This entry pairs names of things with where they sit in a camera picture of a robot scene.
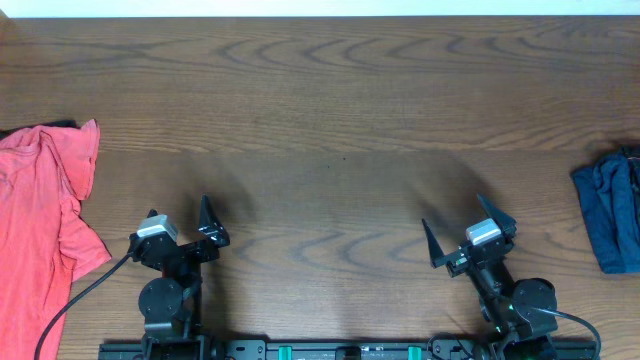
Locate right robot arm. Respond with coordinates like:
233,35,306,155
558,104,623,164
422,195,558,359

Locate red orange t-shirt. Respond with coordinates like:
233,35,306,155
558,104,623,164
1,120,111,359

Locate black t-shirt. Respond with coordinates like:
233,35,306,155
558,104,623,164
0,119,80,141

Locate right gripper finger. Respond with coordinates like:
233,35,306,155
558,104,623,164
421,218,444,268
477,194,517,234

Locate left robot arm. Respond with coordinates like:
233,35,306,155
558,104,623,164
128,196,230,360

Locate folded blue denim garment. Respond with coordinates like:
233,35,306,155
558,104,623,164
571,146,639,274

